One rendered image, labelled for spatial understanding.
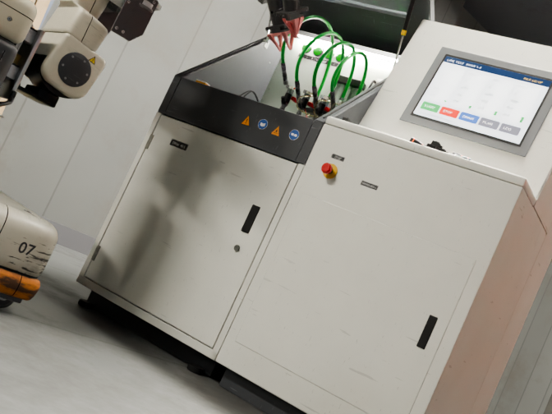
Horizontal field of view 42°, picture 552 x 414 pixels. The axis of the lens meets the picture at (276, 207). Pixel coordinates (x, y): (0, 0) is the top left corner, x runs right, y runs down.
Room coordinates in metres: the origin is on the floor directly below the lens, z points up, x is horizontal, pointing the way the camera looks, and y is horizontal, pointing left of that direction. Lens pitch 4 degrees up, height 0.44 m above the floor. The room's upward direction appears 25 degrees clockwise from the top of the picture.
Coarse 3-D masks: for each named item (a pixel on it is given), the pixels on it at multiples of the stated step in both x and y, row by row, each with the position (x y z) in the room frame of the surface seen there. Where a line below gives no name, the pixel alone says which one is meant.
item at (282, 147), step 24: (192, 96) 2.74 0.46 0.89; (216, 96) 2.68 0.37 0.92; (240, 96) 2.63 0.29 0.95; (192, 120) 2.71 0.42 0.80; (216, 120) 2.66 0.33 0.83; (240, 120) 2.61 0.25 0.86; (288, 120) 2.51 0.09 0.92; (312, 120) 2.47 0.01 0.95; (264, 144) 2.54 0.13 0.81; (288, 144) 2.49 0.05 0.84
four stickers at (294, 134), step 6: (246, 114) 2.60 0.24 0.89; (246, 120) 2.59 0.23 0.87; (264, 120) 2.56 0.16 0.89; (258, 126) 2.57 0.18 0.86; (264, 126) 2.55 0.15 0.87; (276, 126) 2.53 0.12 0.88; (282, 126) 2.52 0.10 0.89; (270, 132) 2.54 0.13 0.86; (276, 132) 2.53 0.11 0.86; (294, 132) 2.49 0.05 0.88; (300, 132) 2.48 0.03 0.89; (288, 138) 2.50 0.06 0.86; (294, 138) 2.49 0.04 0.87
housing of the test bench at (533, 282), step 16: (544, 240) 2.59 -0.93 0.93; (544, 256) 2.69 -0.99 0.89; (544, 272) 2.80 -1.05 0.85; (528, 288) 2.66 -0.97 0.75; (528, 304) 2.76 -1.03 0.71; (512, 320) 2.62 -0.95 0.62; (512, 336) 2.72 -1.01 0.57; (496, 352) 2.60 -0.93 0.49; (496, 368) 2.69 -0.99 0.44; (496, 384) 2.80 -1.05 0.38; (480, 400) 2.65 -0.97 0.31
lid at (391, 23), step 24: (312, 0) 3.07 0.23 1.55; (336, 0) 3.01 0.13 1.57; (360, 0) 2.93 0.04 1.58; (384, 0) 2.85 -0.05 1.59; (408, 0) 2.78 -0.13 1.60; (432, 0) 2.72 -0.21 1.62; (312, 24) 3.17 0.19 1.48; (336, 24) 3.09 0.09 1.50; (360, 24) 3.00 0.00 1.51; (384, 24) 2.92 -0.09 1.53; (384, 48) 3.02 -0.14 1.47
